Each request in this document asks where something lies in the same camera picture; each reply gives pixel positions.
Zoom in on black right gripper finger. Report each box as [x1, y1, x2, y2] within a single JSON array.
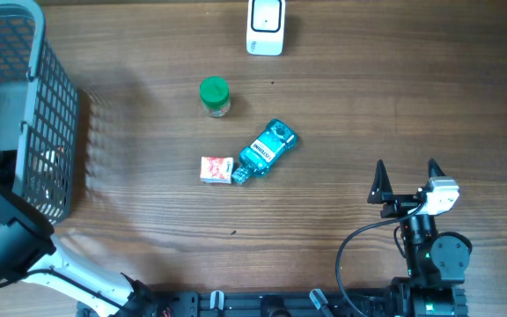
[[428, 158, 445, 178], [367, 159, 393, 204]]

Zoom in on blue mouthwash bottle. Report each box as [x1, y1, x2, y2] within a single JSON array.
[[231, 119, 298, 185]]

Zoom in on red white small box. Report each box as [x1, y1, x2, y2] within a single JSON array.
[[200, 157, 234, 184]]

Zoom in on green lid jar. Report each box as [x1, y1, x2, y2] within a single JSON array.
[[200, 77, 231, 117]]

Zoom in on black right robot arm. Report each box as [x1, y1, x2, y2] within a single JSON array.
[[367, 158, 473, 317]]

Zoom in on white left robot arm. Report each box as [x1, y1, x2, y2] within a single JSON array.
[[0, 183, 158, 316]]

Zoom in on white barcode scanner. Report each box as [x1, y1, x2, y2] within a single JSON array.
[[246, 0, 286, 56]]

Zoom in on grey plastic mesh basket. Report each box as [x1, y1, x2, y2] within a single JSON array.
[[0, 1, 80, 225]]

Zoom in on black camera cable right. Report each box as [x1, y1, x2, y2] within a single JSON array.
[[334, 203, 427, 317]]

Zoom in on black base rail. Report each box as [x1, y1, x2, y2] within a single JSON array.
[[76, 288, 470, 317]]

